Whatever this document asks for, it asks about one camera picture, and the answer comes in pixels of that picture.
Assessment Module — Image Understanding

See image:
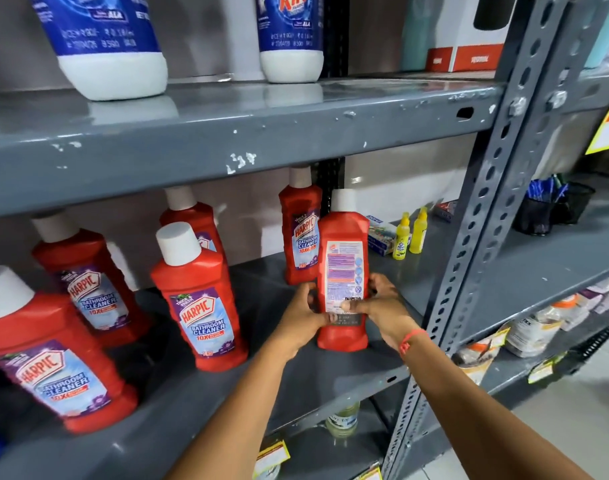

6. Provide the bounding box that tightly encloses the white bottle blue label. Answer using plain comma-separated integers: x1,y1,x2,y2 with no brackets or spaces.
29,0,169,102
256,0,325,84

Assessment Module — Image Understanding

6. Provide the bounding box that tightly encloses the red thread bracelet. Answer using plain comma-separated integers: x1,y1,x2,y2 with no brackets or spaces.
398,328,429,357

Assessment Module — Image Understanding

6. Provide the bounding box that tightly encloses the bunch of blue pens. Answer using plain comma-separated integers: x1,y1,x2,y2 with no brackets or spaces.
526,176,570,201

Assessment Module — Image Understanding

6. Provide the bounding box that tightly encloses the small yellow bottle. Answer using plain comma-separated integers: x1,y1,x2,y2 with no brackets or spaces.
392,212,411,261
409,207,429,255

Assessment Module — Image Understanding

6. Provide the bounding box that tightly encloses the white and red box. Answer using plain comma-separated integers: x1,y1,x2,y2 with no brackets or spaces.
425,0,519,73

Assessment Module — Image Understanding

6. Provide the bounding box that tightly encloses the teal bottle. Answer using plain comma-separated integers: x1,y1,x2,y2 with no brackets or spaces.
401,0,436,72

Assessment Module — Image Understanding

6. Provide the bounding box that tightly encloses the black mesh pen holder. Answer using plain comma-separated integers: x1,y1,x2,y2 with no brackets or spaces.
512,197,555,237
551,182,596,226

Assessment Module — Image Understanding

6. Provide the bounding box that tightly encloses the red cleaner bottle white cap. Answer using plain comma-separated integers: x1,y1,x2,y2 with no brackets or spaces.
316,188,370,353
150,222,249,373
31,210,153,349
278,166,323,286
0,265,139,436
159,185,229,265

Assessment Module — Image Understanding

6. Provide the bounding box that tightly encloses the blue and white box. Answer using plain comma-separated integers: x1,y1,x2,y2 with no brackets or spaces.
366,214,401,257

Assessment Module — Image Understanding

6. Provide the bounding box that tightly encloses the small red box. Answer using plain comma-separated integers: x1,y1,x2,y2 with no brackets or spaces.
433,199,458,223

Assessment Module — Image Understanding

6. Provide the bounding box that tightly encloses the person's left forearm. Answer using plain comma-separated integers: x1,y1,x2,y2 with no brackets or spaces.
166,340,306,480

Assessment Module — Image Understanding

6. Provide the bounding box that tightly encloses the person's right forearm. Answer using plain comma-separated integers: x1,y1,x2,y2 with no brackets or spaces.
400,331,594,480

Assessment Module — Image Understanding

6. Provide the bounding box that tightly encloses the clear glass bottle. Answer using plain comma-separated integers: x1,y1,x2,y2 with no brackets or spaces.
325,402,360,440

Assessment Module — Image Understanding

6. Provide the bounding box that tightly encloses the grey metal shelf rack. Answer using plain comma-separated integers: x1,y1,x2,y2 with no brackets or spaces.
0,0,580,480
394,0,609,480

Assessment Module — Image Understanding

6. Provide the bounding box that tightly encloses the row of white packets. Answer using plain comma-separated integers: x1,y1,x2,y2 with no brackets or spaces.
564,266,609,331

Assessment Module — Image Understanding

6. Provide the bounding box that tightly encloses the person's right hand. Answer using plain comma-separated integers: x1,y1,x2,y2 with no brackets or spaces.
342,273,423,349

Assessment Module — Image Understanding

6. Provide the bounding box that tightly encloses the teal container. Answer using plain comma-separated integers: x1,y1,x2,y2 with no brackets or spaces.
583,0,609,70

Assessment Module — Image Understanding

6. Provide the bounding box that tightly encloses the person's left hand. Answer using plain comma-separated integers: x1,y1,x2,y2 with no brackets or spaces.
271,283,338,361

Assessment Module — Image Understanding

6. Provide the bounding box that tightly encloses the white packet orange print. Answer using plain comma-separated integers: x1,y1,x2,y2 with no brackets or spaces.
504,295,579,359
453,327,511,386

